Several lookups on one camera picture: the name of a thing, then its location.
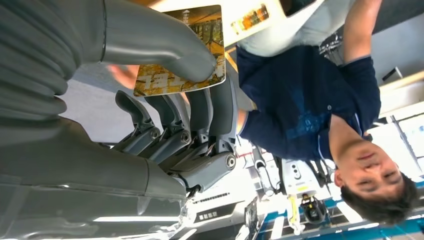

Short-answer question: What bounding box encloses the white machine with lens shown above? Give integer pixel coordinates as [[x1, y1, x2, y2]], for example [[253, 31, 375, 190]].
[[283, 158, 321, 200]]

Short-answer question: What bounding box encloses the black smartphone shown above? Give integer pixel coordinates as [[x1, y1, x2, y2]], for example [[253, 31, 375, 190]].
[[284, 0, 325, 17]]

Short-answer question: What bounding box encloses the person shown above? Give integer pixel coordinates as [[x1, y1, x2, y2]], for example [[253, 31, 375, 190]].
[[236, 0, 419, 226]]

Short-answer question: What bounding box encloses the black plate with white text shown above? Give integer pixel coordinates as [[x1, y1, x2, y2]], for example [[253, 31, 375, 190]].
[[193, 202, 238, 224]]

